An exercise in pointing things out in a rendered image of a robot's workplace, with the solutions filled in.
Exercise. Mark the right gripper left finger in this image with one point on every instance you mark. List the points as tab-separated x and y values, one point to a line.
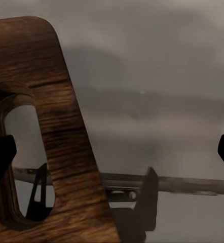
7	153

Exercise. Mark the cutting board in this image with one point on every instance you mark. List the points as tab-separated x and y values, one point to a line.
32	63

